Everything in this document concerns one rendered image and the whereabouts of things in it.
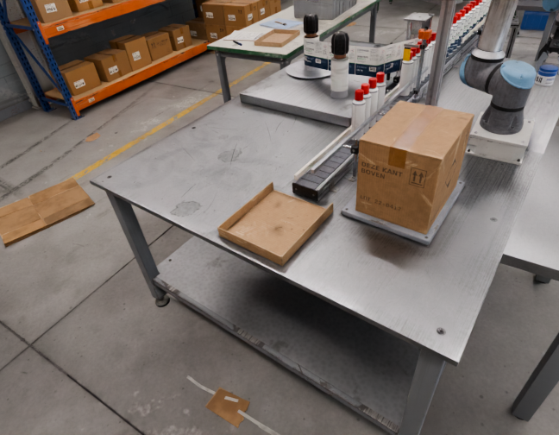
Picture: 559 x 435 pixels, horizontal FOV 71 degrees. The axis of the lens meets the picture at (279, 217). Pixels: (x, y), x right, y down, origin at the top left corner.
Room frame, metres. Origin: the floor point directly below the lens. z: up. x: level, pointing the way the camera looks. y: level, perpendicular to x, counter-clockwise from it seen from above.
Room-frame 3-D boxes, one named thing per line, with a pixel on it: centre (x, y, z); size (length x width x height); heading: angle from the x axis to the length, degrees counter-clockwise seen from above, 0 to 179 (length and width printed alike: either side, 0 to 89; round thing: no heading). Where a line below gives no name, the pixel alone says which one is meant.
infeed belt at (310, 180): (1.77, -0.63, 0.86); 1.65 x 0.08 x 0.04; 140
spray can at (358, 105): (1.44, -0.35, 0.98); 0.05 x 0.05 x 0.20
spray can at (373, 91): (1.54, -0.43, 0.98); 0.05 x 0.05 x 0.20
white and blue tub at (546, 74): (1.63, -1.23, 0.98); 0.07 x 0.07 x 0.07
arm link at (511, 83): (1.35, -0.90, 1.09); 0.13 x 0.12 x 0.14; 26
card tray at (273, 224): (1.01, 0.01, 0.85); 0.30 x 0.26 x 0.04; 140
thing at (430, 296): (1.74, -0.47, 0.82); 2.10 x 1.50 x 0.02; 140
